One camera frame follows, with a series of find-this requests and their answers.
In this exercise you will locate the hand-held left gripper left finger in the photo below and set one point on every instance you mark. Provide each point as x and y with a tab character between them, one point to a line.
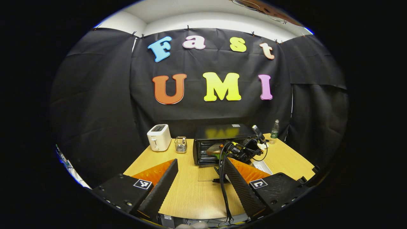
160	190

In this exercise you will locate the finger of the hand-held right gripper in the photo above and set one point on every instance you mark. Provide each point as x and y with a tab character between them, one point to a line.
232	149

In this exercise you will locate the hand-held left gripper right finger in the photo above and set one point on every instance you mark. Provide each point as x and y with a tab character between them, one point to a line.
243	190

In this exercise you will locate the sandwich with lettuce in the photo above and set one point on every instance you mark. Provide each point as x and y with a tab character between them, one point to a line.
214	148

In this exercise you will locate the black electric oven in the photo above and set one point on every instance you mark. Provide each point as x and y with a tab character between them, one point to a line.
222	131

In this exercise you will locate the white divided snack dish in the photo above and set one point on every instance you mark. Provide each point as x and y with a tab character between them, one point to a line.
263	146

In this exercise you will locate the small white plate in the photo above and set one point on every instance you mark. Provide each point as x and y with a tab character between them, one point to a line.
262	167

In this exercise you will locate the clear plastic water bottle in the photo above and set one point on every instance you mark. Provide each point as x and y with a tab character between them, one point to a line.
275	130

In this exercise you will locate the white toaster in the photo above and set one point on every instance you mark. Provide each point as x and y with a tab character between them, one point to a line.
159	138

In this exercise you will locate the black backdrop cloth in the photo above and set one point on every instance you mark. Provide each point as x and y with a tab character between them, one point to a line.
105	95

